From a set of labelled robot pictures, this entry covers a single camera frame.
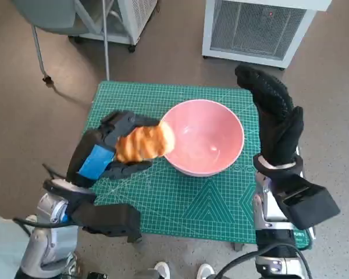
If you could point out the wide white mesh cabinet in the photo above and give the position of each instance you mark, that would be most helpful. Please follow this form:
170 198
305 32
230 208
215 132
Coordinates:
253 29

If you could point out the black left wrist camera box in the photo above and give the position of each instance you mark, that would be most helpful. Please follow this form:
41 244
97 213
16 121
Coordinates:
110 218

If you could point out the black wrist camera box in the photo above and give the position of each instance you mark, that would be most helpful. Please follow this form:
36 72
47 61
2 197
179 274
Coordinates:
311 203
110 218

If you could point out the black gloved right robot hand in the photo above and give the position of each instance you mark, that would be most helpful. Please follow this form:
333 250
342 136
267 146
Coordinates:
276 128

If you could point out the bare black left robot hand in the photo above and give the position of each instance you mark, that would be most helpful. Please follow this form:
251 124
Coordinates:
84 157

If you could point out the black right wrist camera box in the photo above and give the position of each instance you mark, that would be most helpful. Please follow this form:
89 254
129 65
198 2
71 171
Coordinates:
311 203

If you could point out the pink bowl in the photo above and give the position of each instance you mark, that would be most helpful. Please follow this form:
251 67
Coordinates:
203 139

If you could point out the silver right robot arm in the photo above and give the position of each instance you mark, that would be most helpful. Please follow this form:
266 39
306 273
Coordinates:
272 215

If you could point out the black table foot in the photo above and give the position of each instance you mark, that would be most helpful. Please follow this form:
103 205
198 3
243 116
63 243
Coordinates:
135 238
237 246

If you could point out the grey chair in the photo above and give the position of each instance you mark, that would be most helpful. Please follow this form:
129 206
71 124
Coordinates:
49 14

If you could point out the person's leg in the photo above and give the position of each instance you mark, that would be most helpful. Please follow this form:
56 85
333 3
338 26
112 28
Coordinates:
3 247

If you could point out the white shoe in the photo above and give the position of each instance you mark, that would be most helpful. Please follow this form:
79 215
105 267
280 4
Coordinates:
162 268
205 270

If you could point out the white wheeled mesh cabinet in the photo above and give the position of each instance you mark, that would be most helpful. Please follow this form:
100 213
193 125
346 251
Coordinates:
136 17

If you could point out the green cutting mat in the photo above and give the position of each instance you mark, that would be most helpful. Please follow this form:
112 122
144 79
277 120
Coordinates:
174 197

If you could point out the thin metal pole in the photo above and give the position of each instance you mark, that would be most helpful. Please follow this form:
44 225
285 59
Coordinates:
106 40

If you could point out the long orange braided bread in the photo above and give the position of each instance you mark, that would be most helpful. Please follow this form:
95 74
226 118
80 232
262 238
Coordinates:
142 142

